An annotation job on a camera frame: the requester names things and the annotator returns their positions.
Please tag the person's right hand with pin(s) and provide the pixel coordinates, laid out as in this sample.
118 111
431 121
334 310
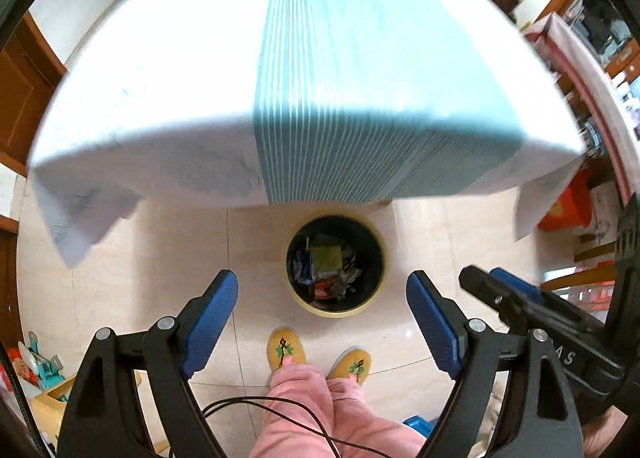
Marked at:
600 432

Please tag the red orange bag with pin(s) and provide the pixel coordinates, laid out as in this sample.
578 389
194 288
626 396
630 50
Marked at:
572 209

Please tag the yellow-green foil bag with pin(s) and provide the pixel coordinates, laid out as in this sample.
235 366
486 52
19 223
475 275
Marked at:
327 259

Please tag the blue white snack wrapper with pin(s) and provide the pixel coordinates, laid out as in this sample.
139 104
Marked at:
302 268

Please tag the pink trouser legs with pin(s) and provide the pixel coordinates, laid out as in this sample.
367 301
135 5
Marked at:
302 393

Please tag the red cigarette box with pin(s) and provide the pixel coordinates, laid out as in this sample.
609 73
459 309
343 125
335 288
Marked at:
326 290

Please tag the pink covered side table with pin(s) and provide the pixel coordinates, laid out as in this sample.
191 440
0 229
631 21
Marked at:
556 42

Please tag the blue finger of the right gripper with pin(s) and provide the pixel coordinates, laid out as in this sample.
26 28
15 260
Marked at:
520 286
508 304

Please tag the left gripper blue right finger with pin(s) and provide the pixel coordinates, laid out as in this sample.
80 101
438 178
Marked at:
441 323

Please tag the right yellow slipper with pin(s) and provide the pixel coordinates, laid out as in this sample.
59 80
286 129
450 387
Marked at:
354 364

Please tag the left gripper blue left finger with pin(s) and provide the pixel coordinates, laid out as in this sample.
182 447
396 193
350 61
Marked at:
202 320

